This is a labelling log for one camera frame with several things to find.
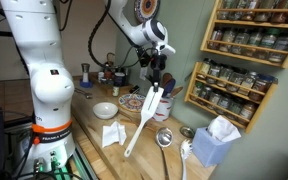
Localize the white wall outlet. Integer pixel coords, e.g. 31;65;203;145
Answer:
139;66;149;81

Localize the blue tissue box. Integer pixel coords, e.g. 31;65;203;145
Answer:
191;114;242;168

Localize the white ceramic bowl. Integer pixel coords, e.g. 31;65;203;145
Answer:
92;101;119;120

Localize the thin black cable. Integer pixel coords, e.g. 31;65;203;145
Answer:
58;0;73;33

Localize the metal spoon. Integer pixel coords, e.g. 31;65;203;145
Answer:
74;89;93;100

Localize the colourful decorative wall plate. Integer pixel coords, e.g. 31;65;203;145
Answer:
133;0;161;24

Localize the blue plastic holder cup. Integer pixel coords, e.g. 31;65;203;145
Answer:
79;78;94;89

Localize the patterned ceramic plate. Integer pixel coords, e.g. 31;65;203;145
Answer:
118;93;149;113

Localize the white spoon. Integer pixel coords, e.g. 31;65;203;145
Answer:
178;139;193;180

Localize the white paper napkin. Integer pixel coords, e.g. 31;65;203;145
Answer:
101;120;128;149

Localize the small shaker black lid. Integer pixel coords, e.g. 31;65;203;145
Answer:
112;85;121;98

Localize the dark can white lid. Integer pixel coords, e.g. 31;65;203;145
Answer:
113;72;126;88

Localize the black handled utensil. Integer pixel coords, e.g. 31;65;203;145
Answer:
145;74;155;87

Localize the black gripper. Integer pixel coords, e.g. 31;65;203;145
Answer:
149;53;168;93

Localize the dark brown wooden spoon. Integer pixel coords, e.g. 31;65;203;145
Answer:
161;72;173;88

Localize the wooden wall spice rack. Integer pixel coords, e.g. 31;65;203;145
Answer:
199;0;288;70
183;61;279;134

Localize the white slotted metal spatula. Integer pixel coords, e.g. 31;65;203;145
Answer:
123;85;165;158

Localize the black base cable bundle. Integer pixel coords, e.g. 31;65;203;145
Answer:
3;131;85;180

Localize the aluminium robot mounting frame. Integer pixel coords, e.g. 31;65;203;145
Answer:
67;143;98;180

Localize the light wooden spoon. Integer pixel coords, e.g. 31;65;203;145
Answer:
118;109;148;129

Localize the metal ladle wooden handle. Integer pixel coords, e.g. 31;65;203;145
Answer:
155;126;174;180

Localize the light wooden utensil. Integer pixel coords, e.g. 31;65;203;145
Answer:
170;85;185;98

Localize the steel pepper grinder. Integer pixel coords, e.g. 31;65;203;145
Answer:
80;63;91;84

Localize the glass spice jar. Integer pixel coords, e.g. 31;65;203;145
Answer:
269;33;288;64
207;90;222;108
198;85;213;103
226;98;245;120
207;28;224;51
207;63;221;84
227;69;247;93
253;0;275;23
218;66;233;88
192;82;204;98
238;72;258;97
231;29;250;55
238;102;258;125
198;59;212;80
244;29;264;58
218;28;237;53
248;74;274;102
217;0;238;20
216;94;233;114
240;0;257;22
258;29;280;60
269;0;288;24

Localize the white chili print utensil bucket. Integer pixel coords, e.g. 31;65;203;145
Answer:
152;94;176;123

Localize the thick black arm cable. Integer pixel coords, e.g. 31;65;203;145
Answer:
87;0;142;69

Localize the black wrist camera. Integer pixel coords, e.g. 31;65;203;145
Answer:
137;46;152;68

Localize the small metal dish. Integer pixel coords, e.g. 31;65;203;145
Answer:
179;125;196;139

